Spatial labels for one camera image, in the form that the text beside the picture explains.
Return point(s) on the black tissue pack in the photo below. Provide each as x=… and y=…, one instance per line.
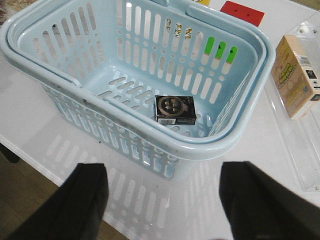
x=175, y=110

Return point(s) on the yellow nabati wafer box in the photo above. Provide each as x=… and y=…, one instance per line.
x=203, y=2

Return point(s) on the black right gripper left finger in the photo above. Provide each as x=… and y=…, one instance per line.
x=74, y=211

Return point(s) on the green plastic drink bottle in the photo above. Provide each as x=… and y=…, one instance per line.
x=220, y=50

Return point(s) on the clear acrylic right shelf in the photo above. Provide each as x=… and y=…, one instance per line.
x=302, y=136

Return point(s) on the light blue plastic basket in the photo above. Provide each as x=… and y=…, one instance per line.
x=102, y=62

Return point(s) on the beige drink carton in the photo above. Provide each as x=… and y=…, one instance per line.
x=295, y=78

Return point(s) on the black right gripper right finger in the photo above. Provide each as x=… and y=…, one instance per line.
x=259, y=208

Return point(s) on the red flat card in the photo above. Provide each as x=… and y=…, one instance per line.
x=243, y=12

